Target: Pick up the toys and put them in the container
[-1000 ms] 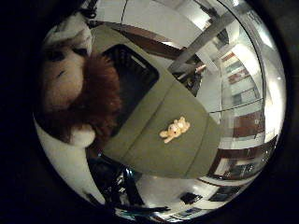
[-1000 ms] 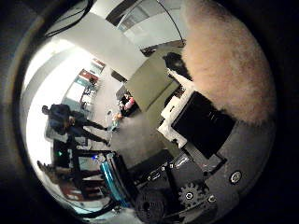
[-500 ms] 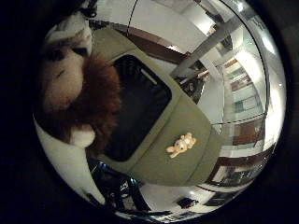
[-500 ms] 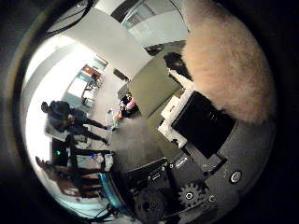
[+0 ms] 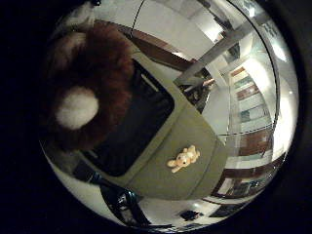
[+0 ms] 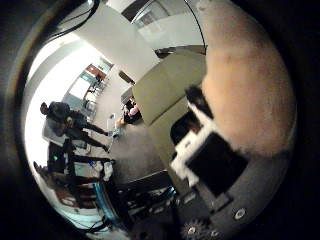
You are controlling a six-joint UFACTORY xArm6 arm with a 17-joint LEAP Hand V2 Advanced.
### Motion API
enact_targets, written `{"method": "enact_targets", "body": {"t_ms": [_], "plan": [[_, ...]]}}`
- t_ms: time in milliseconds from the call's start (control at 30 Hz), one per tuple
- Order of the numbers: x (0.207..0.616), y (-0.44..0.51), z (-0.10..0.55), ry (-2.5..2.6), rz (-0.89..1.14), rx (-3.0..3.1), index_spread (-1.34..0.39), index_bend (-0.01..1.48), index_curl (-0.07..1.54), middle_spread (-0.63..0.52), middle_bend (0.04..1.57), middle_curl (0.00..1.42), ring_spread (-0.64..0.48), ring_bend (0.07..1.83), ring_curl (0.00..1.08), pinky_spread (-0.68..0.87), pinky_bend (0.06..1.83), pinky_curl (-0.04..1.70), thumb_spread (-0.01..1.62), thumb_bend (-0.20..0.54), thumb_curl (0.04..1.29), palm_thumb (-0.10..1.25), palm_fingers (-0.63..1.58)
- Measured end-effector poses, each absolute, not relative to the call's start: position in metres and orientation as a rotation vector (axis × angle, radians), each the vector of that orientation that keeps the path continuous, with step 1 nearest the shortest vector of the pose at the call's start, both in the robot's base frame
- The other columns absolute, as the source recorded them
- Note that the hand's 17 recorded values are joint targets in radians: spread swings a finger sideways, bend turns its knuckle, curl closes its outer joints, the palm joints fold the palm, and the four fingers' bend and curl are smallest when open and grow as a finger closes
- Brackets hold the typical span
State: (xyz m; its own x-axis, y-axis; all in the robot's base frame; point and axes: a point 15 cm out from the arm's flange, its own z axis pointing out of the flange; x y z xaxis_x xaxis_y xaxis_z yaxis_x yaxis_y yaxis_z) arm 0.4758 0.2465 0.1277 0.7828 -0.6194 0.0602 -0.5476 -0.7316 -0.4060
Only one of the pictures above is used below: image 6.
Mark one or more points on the tan plush toy white patch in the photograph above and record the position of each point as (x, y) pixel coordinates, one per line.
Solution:
(246, 90)

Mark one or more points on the black equipment cart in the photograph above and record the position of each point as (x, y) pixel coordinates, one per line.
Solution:
(146, 196)

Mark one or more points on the seated person in pink top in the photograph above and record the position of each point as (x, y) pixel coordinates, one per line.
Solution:
(132, 111)

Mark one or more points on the standing person in dark clothes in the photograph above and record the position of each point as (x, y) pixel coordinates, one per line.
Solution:
(71, 123)

